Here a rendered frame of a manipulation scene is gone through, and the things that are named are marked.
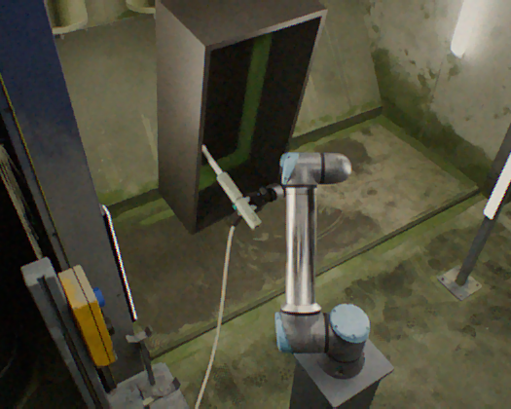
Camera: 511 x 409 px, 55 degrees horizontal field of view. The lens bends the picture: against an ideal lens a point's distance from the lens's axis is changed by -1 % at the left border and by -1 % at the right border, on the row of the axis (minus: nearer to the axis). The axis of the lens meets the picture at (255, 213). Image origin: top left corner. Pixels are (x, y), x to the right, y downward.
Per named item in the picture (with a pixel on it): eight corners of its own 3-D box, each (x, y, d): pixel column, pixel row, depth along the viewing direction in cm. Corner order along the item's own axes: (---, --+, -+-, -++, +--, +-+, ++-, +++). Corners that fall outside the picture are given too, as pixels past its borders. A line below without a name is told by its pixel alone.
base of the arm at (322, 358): (374, 364, 197) (379, 351, 190) (337, 388, 190) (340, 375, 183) (344, 329, 209) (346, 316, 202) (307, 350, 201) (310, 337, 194)
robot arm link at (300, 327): (324, 358, 179) (327, 150, 177) (276, 358, 179) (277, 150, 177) (318, 347, 194) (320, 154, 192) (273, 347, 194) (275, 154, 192)
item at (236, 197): (251, 241, 245) (263, 220, 225) (243, 245, 242) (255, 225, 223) (200, 167, 258) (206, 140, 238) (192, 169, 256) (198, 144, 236)
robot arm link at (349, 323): (367, 361, 187) (375, 336, 175) (321, 361, 187) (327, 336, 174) (360, 327, 198) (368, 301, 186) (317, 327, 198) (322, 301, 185)
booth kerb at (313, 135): (73, 234, 327) (68, 220, 318) (72, 232, 328) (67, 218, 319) (380, 118, 432) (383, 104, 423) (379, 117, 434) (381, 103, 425)
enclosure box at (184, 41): (158, 192, 285) (155, -4, 190) (242, 154, 312) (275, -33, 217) (191, 235, 271) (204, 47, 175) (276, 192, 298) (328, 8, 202)
